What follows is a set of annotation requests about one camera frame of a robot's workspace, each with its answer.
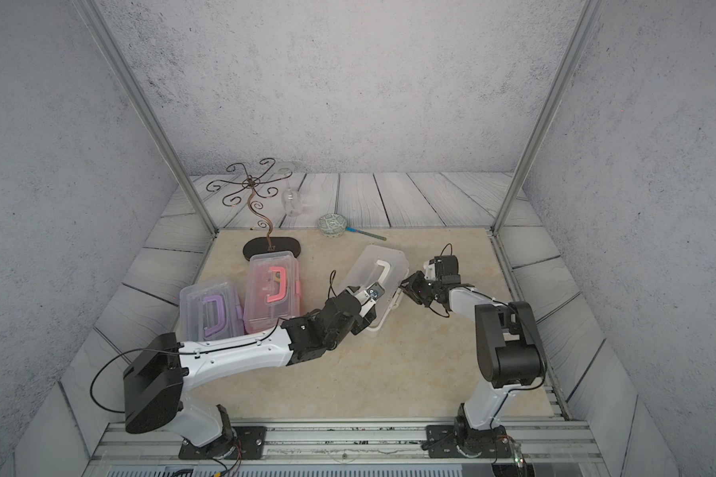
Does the white toolbox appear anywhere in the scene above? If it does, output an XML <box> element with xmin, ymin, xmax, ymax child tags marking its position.
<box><xmin>336</xmin><ymin>244</ymin><xmax>409</xmax><ymax>337</ymax></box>

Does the pink toolbox with clear lid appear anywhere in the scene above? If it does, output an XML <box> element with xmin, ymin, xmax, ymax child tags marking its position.
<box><xmin>243</xmin><ymin>252</ymin><xmax>302</xmax><ymax>334</ymax></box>

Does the purple toolbox with clear lid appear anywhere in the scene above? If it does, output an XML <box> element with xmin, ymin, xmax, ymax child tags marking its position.
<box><xmin>179</xmin><ymin>277</ymin><xmax>246</xmax><ymax>342</ymax></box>

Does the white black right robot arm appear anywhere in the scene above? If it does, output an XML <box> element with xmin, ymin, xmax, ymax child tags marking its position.
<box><xmin>400</xmin><ymin>254</ymin><xmax>547</xmax><ymax>459</ymax></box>

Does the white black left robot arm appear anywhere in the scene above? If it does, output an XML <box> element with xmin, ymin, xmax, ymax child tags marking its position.
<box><xmin>123</xmin><ymin>285</ymin><xmax>384</xmax><ymax>460</ymax></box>

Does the teal pen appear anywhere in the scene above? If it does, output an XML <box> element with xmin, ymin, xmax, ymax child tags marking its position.
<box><xmin>346</xmin><ymin>227</ymin><xmax>387</xmax><ymax>242</ymax></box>

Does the clear glass bottle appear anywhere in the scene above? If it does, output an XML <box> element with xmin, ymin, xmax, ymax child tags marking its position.
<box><xmin>280</xmin><ymin>167</ymin><xmax>304</xmax><ymax>217</ymax></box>

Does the brown metal jewelry stand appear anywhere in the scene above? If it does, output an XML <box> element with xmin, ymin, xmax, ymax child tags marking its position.
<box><xmin>206</xmin><ymin>157</ymin><xmax>302</xmax><ymax>262</ymax></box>

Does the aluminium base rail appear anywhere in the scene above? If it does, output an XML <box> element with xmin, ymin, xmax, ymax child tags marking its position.
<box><xmin>84</xmin><ymin>417</ymin><xmax>609</xmax><ymax>476</ymax></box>

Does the right aluminium frame post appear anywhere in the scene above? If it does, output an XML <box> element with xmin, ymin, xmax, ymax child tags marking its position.
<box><xmin>491</xmin><ymin>0</ymin><xmax>605</xmax><ymax>237</ymax></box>

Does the aluminium frame post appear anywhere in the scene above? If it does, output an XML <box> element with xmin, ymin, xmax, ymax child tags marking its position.
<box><xmin>491</xmin><ymin>0</ymin><xmax>605</xmax><ymax>237</ymax></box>
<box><xmin>74</xmin><ymin>0</ymin><xmax>219</xmax><ymax>238</ymax></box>

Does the left aluminium frame post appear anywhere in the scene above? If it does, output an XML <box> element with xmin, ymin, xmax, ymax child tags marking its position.
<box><xmin>74</xmin><ymin>0</ymin><xmax>219</xmax><ymax>238</ymax></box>

